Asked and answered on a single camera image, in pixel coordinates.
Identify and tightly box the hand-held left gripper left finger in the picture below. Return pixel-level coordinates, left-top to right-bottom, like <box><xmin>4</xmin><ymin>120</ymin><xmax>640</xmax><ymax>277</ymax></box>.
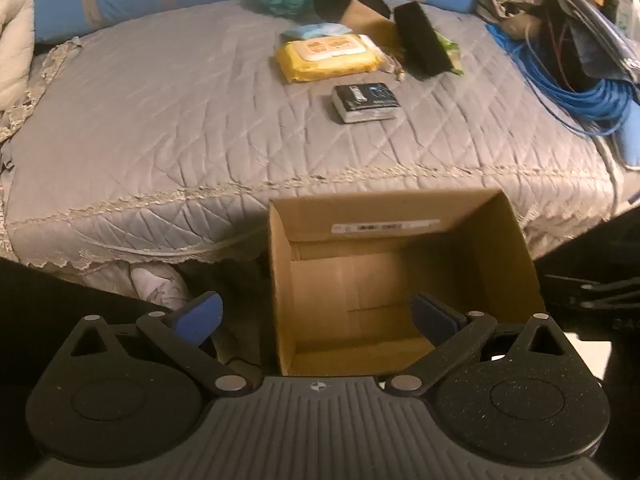
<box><xmin>70</xmin><ymin>291</ymin><xmax>253</xmax><ymax>397</ymax></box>

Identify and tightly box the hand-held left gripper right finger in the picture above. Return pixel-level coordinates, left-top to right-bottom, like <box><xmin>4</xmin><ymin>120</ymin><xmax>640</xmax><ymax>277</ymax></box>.
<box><xmin>382</xmin><ymin>294</ymin><xmax>568</xmax><ymax>396</ymax></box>

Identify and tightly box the cardboard box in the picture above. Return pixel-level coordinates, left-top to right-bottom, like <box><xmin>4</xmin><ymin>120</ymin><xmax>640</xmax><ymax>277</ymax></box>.
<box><xmin>268</xmin><ymin>188</ymin><xmax>547</xmax><ymax>377</ymax></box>

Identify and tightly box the small black tissue pack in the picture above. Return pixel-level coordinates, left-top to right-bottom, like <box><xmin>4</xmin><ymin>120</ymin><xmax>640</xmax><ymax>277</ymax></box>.
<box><xmin>331</xmin><ymin>82</ymin><xmax>402</xmax><ymax>124</ymax></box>

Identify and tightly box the yellow wet wipes pack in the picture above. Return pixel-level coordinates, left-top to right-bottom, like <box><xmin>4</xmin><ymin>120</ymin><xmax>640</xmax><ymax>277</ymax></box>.
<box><xmin>275</xmin><ymin>34</ymin><xmax>383</xmax><ymax>84</ymax></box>

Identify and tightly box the black rectangular sponge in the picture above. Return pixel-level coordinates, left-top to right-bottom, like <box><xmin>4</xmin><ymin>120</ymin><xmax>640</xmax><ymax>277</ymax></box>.
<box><xmin>394</xmin><ymin>1</ymin><xmax>453</xmax><ymax>78</ymax></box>

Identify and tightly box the tan drawstring pouch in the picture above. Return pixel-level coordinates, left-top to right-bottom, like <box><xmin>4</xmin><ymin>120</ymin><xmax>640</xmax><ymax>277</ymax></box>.
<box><xmin>342</xmin><ymin>0</ymin><xmax>406</xmax><ymax>81</ymax></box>

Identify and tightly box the light blue tissue pack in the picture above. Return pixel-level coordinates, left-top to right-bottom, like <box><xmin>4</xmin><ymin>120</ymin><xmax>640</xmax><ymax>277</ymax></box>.
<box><xmin>280</xmin><ymin>23</ymin><xmax>353</xmax><ymax>43</ymax></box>

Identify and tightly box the white crumpled cloth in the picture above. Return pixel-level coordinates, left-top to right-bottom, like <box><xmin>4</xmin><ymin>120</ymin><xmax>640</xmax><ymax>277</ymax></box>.
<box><xmin>129</xmin><ymin>262</ymin><xmax>190</xmax><ymax>312</ymax></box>

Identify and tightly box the grey quilted bedspread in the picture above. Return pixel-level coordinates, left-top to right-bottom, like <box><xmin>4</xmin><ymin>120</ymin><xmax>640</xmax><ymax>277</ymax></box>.
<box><xmin>0</xmin><ymin>0</ymin><xmax>623</xmax><ymax>273</ymax></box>

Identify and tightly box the green packet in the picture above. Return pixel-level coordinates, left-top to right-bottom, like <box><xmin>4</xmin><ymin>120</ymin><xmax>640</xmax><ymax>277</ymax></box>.
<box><xmin>435</xmin><ymin>32</ymin><xmax>465</xmax><ymax>77</ymax></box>

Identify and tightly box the dark plastic bag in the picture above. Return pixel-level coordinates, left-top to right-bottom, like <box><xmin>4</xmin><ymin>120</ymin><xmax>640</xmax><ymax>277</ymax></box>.
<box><xmin>562</xmin><ymin>0</ymin><xmax>640</xmax><ymax>82</ymax></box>

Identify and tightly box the beige comforter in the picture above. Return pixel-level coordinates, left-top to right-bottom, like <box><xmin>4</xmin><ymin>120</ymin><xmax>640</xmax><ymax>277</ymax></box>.
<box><xmin>0</xmin><ymin>0</ymin><xmax>36</xmax><ymax>111</ymax></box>

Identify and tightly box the blue cable coil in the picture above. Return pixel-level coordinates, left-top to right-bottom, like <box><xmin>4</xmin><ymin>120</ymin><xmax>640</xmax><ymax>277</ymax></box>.
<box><xmin>487</xmin><ymin>22</ymin><xmax>640</xmax><ymax>137</ymax></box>

